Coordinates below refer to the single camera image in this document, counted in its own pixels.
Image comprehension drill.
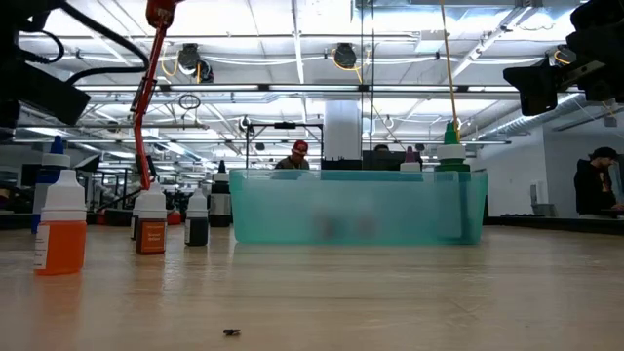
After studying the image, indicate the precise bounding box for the red desk lamp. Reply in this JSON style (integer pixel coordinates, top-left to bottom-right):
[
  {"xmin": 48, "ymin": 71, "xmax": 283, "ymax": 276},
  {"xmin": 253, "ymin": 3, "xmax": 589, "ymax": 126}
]
[{"xmin": 95, "ymin": 0, "xmax": 184, "ymax": 226}]

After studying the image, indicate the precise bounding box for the large blue food coloring bottle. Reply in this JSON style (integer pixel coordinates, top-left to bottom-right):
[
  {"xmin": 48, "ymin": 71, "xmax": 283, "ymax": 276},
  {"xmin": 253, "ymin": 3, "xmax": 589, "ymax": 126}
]
[{"xmin": 30, "ymin": 135, "xmax": 72, "ymax": 235}]

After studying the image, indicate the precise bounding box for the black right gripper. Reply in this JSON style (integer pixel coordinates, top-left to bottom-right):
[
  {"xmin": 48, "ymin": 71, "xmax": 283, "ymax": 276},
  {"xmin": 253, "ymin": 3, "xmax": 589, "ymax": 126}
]
[{"xmin": 502, "ymin": 0, "xmax": 624, "ymax": 117}]

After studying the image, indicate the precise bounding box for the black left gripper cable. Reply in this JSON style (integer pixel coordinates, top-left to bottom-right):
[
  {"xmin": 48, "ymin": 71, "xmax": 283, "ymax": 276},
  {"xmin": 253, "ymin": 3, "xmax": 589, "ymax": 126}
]
[{"xmin": 33, "ymin": 0, "xmax": 151, "ymax": 87}]

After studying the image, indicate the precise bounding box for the translucent teal plastic bin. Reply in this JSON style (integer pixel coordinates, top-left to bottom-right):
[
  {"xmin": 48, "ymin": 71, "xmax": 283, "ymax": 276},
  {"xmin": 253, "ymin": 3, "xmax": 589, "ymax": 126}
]
[{"xmin": 227, "ymin": 168, "xmax": 489, "ymax": 247}]

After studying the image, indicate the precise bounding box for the small black food coloring bottle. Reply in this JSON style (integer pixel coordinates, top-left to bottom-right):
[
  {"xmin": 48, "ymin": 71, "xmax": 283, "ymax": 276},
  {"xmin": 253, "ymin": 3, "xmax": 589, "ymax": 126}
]
[{"xmin": 183, "ymin": 187, "xmax": 211, "ymax": 248}]

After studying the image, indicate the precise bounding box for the black monitor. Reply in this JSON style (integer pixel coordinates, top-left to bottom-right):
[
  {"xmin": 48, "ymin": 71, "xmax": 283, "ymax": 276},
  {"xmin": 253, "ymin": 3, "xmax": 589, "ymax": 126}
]
[{"xmin": 321, "ymin": 149, "xmax": 423, "ymax": 172}]

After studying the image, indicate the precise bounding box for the black ceiling cable reel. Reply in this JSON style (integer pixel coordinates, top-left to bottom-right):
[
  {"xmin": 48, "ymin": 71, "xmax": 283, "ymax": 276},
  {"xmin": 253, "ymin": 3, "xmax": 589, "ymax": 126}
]
[
  {"xmin": 176, "ymin": 42, "xmax": 202, "ymax": 72},
  {"xmin": 332, "ymin": 42, "xmax": 359, "ymax": 70},
  {"xmin": 548, "ymin": 44, "xmax": 576, "ymax": 67}
]

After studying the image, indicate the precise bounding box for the large black food coloring bottle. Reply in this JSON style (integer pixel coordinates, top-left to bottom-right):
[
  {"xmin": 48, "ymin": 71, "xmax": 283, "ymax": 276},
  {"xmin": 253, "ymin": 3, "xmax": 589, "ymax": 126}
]
[{"xmin": 209, "ymin": 159, "xmax": 233, "ymax": 228}]

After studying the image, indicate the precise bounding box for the small orange food coloring bottle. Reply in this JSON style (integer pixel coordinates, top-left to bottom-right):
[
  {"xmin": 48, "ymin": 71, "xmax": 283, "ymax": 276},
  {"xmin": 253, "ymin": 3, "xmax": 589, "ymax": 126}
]
[{"xmin": 33, "ymin": 169, "xmax": 89, "ymax": 277}]

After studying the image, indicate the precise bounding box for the large purple food coloring bottle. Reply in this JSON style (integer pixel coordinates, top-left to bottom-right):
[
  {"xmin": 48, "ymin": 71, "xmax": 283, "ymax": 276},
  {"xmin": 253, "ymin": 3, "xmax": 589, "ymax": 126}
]
[{"xmin": 399, "ymin": 145, "xmax": 423, "ymax": 173}]

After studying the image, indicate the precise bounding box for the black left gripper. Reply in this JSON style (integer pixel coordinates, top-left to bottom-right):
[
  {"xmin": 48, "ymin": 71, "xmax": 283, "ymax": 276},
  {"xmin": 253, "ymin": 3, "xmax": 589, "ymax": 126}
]
[{"xmin": 0, "ymin": 58, "xmax": 92, "ymax": 142}]

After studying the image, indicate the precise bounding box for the large green food coloring bottle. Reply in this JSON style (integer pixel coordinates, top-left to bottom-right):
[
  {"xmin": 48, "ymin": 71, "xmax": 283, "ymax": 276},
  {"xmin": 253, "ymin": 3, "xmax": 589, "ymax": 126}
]
[{"xmin": 433, "ymin": 120, "xmax": 472, "ymax": 175}]

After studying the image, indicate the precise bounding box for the silver ventilation duct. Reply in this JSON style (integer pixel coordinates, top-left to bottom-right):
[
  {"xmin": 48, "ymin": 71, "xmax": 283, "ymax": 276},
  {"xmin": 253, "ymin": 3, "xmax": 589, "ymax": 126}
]
[{"xmin": 480, "ymin": 92, "xmax": 624, "ymax": 142}]

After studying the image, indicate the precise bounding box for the white square pillar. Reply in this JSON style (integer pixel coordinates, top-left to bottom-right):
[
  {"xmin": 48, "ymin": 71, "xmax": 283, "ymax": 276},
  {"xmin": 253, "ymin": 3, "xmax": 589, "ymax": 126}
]
[{"xmin": 324, "ymin": 99, "xmax": 363, "ymax": 162}]

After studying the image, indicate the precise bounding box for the small brown food coloring bottle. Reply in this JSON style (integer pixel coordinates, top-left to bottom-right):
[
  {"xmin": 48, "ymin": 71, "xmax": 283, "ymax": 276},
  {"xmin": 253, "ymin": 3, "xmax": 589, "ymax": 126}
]
[{"xmin": 135, "ymin": 180, "xmax": 169, "ymax": 255}]

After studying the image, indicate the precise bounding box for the yellow hanging cable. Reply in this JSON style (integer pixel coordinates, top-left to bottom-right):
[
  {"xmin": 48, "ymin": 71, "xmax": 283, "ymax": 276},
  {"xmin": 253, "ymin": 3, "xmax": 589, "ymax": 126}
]
[{"xmin": 438, "ymin": 0, "xmax": 463, "ymax": 142}]

